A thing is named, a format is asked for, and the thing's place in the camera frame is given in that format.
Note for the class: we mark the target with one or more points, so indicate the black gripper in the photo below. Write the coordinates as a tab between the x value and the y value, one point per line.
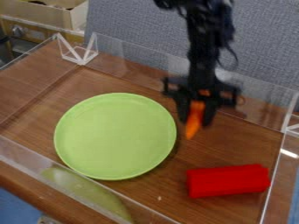
209	28

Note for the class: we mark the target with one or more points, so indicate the orange toy carrot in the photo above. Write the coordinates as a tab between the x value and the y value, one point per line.
193	118

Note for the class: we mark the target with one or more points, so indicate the green round plate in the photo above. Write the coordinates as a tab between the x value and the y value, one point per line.
115	136

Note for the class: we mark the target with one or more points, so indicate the red rectangular block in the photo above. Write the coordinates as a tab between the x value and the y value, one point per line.
227	180

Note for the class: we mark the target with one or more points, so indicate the cardboard box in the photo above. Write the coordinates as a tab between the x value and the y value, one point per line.
61	13

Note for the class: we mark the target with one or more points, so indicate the wooden shelf with knob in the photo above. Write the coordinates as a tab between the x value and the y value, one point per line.
34	32

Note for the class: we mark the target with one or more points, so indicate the clear acrylic tray wall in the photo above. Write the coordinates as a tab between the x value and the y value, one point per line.
251	134

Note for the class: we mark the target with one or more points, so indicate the clear acrylic corner bracket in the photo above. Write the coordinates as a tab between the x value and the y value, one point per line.
79	54

